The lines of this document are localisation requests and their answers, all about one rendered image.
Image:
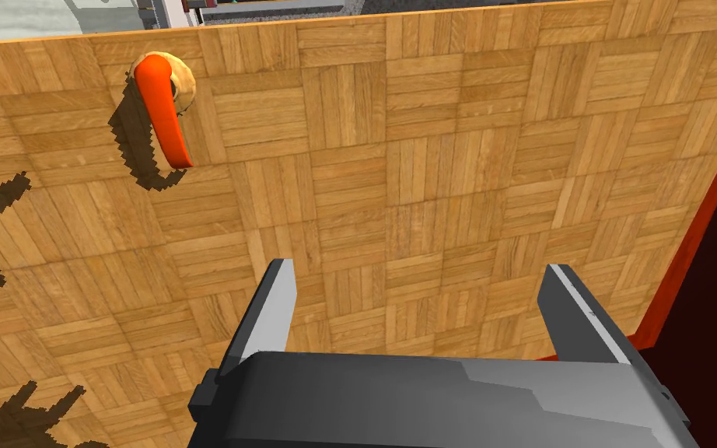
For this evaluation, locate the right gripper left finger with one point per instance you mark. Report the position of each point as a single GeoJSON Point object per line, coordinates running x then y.
{"type": "Point", "coordinates": [265, 320]}

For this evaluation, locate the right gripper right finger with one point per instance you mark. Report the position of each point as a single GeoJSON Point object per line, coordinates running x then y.
{"type": "Point", "coordinates": [579, 323]}

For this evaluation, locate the wooden parquet door leaf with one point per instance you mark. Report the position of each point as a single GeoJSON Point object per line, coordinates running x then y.
{"type": "Point", "coordinates": [408, 186]}

